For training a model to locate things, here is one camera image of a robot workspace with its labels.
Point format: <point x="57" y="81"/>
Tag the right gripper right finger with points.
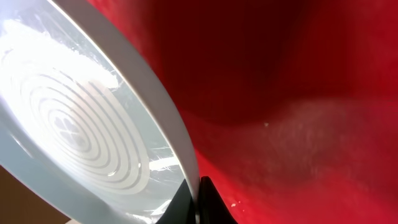
<point x="211" y="206"/>

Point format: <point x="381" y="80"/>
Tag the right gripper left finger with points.
<point x="181" y="209"/>

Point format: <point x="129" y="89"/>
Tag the large light blue plate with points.
<point x="85" y="122"/>

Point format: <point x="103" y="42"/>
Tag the red plastic tray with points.
<point x="291" y="105"/>

